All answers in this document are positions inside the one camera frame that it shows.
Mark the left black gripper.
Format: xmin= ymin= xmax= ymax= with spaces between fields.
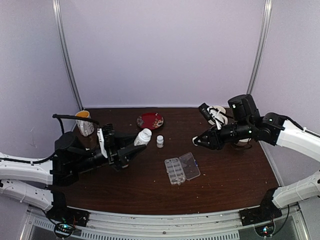
xmin=72 ymin=132 xmax=146 ymax=174

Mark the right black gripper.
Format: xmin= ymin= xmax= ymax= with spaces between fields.
xmin=193 ymin=119 xmax=253 ymax=151

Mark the white bottle cap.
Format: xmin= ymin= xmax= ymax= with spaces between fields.
xmin=192 ymin=139 xmax=198 ymax=146

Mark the white pill bottle front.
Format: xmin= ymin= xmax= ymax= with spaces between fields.
xmin=133 ymin=128 xmax=152 ymax=146

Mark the white pill bottle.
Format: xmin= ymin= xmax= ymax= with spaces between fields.
xmin=156 ymin=135 xmax=164 ymax=148
xmin=133 ymin=128 xmax=152 ymax=146

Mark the clear plastic pill organizer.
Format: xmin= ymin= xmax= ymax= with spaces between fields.
xmin=164 ymin=152 xmax=201 ymax=185

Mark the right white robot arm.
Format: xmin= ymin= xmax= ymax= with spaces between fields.
xmin=192 ymin=94 xmax=320 ymax=221

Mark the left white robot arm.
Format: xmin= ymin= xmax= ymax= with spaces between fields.
xmin=0 ymin=130 xmax=147 ymax=222

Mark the cream textured mug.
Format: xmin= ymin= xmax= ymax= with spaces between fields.
xmin=208 ymin=105 xmax=228 ymax=125

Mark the white small bowl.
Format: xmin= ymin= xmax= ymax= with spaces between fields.
xmin=235 ymin=140 xmax=250 ymax=147

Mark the white pill bottle rear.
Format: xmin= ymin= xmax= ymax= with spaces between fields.
xmin=156 ymin=135 xmax=164 ymax=148

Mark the red floral plate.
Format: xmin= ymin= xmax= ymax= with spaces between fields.
xmin=136 ymin=112 xmax=164 ymax=130

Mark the yellow interior floral mug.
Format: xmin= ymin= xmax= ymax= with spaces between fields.
xmin=75 ymin=110 xmax=95 ymax=137

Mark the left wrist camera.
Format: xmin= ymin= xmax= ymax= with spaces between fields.
xmin=97 ymin=123 xmax=115 ymax=159

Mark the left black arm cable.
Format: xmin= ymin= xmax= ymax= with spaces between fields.
xmin=0 ymin=113 xmax=102 ymax=166

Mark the front aluminium rail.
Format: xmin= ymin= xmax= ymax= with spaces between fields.
xmin=18 ymin=206 xmax=312 ymax=240

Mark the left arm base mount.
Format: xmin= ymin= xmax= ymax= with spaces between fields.
xmin=45 ymin=190 xmax=90 ymax=227

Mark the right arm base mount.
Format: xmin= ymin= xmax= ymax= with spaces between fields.
xmin=239 ymin=188 xmax=282 ymax=226

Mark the right aluminium frame post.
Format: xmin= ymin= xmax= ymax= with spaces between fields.
xmin=246 ymin=0 xmax=273 ymax=95

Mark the aluminium frame post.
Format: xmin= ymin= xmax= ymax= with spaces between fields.
xmin=52 ymin=0 xmax=84 ymax=110
xmin=246 ymin=0 xmax=273 ymax=95

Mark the left aluminium frame post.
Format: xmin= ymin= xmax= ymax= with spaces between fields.
xmin=52 ymin=0 xmax=84 ymax=110

